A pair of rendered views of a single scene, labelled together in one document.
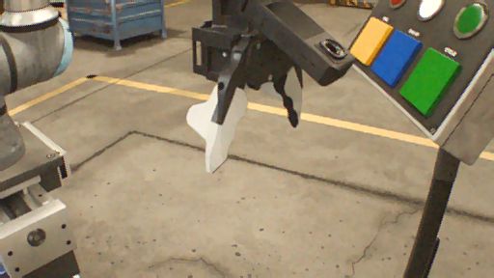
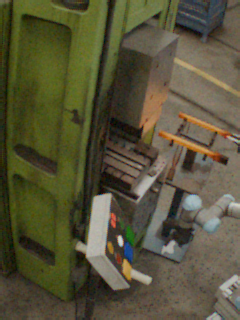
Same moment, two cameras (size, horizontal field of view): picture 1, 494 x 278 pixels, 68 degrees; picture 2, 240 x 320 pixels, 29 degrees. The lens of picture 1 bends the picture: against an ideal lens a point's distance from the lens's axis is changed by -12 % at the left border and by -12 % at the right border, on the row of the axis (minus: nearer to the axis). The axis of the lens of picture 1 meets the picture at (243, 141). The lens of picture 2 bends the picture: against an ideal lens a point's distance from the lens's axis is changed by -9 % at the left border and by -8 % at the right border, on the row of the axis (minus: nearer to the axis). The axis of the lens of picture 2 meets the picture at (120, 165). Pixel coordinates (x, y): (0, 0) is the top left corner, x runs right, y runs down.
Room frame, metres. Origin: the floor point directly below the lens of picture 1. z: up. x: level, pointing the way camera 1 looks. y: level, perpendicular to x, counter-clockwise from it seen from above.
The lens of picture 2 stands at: (1.88, -0.25, 2.76)
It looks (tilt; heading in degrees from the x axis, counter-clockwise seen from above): 43 degrees down; 183
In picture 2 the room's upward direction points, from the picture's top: 10 degrees clockwise
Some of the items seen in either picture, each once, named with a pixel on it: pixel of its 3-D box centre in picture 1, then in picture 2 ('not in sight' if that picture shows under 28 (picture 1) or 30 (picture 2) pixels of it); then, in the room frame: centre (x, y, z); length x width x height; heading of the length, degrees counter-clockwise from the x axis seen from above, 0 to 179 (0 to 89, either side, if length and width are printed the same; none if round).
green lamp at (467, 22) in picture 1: (470, 19); not in sight; (0.46, -0.28, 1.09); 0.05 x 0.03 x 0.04; 161
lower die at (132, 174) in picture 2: not in sight; (104, 158); (-0.05, -0.44, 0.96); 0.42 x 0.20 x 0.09; 71
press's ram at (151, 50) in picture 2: not in sight; (124, 60); (-0.09, -0.43, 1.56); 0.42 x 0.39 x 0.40; 71
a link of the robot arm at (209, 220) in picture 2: not in sight; (209, 219); (0.47, 0.09, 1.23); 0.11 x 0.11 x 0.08; 56
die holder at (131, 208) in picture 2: not in sight; (103, 187); (-0.11, -0.44, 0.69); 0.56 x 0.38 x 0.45; 71
